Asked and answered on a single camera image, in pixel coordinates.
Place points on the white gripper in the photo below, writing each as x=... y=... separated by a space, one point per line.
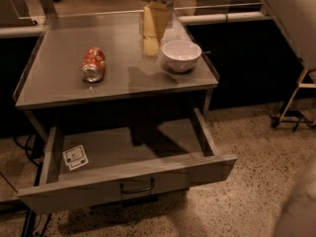
x=155 y=21

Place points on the red coke can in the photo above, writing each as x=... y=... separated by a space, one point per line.
x=94 y=65

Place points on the grey cabinet with counter top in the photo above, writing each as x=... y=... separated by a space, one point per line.
x=55 y=80

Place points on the open grey top drawer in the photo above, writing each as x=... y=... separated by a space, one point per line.
x=177 y=153

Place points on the white ceramic bowl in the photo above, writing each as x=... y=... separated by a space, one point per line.
x=181 y=55

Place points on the wooden wheeled stand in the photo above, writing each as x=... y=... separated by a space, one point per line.
x=306 y=80

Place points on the white tag sticker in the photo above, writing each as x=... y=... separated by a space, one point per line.
x=75 y=157

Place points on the grey horizontal rail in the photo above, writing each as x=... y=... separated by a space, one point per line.
x=223 y=18

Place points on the black drawer handle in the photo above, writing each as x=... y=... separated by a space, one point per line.
x=137 y=187

